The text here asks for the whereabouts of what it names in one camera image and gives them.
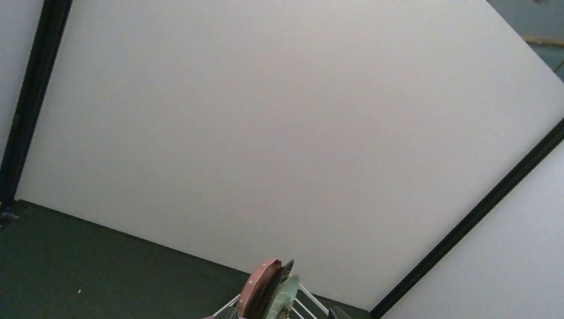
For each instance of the green flower plate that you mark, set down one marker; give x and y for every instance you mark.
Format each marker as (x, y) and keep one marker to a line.
(283, 298)

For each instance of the black left frame post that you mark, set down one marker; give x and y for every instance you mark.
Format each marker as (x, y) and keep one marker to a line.
(46, 43)

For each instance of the dark striped plate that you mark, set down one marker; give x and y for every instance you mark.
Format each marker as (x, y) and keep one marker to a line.
(270, 290)

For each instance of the black frame post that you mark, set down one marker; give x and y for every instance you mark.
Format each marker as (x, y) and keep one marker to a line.
(506, 185)
(46, 43)

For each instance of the pink polka dot plate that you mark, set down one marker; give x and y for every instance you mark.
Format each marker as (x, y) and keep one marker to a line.
(255, 285)

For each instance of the white wire dish rack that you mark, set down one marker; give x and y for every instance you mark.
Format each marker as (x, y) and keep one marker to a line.
(307, 305)

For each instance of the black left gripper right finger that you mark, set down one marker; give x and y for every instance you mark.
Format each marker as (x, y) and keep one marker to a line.
(337, 313)

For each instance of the black right frame post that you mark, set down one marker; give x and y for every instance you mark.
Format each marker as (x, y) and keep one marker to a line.
(506, 185)

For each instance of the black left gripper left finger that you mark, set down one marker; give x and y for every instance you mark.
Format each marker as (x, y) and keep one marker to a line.
(230, 313)

